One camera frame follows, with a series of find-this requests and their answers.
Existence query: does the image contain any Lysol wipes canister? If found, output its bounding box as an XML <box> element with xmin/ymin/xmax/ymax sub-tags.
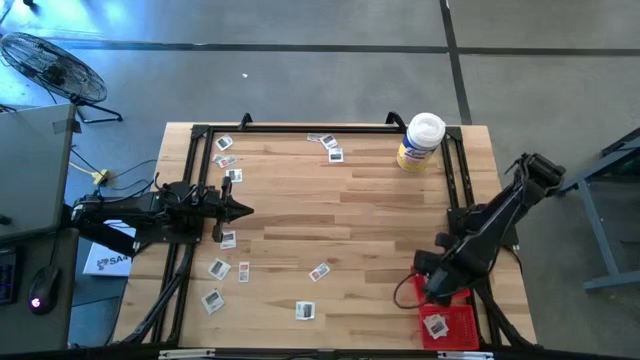
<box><xmin>395</xmin><ymin>111</ymin><xmax>447</xmax><ymax>174</ymax></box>

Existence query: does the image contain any white printed cardboard box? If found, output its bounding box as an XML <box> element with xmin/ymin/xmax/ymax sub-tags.
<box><xmin>82</xmin><ymin>219</ymin><xmax>137</xmax><ymax>278</ymax></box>

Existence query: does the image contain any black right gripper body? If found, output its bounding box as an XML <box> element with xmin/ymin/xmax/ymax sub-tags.
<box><xmin>413</xmin><ymin>233</ymin><xmax>489</xmax><ymax>307</ymax></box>

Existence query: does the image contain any black keyboard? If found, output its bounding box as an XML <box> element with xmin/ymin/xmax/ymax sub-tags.
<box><xmin>0</xmin><ymin>247</ymin><xmax>20</xmax><ymax>306</ymax></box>

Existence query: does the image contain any red plastic mesh basket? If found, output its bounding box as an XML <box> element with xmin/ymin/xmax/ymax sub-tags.
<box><xmin>409</xmin><ymin>264</ymin><xmax>472</xmax><ymax>306</ymax></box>
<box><xmin>418</xmin><ymin>303</ymin><xmax>481</xmax><ymax>351</ymax></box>

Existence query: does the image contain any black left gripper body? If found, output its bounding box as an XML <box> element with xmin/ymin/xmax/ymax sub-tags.
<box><xmin>202</xmin><ymin>175</ymin><xmax>236</xmax><ymax>243</ymax></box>

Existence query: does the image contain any black computer mouse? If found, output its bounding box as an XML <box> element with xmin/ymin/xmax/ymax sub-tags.
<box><xmin>27</xmin><ymin>264</ymin><xmax>62</xmax><ymax>316</ymax></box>

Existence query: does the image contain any black aluminium table frame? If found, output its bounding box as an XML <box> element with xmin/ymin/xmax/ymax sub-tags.
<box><xmin>112</xmin><ymin>110</ymin><xmax>539</xmax><ymax>351</ymax></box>

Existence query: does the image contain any grey computer monitor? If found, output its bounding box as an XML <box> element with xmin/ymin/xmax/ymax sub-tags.
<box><xmin>0</xmin><ymin>103</ymin><xmax>81</xmax><ymax>241</ymax></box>

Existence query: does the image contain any black support bar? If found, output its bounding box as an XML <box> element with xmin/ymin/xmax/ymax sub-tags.
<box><xmin>62</xmin><ymin>202</ymin><xmax>139</xmax><ymax>257</ymax></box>

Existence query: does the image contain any grey metal table frame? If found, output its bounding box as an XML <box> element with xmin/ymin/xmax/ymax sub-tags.
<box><xmin>549</xmin><ymin>127</ymin><xmax>640</xmax><ymax>294</ymax></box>

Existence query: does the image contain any black floor fan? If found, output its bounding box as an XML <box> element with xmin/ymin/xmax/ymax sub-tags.
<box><xmin>0</xmin><ymin>31</ymin><xmax>124</xmax><ymax>125</ymax></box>

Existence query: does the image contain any white metal bracket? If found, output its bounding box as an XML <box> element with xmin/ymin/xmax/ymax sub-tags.
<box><xmin>437</xmin><ymin>350</ymin><xmax>495</xmax><ymax>360</ymax></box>
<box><xmin>158</xmin><ymin>348</ymin><xmax>217</xmax><ymax>360</ymax></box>

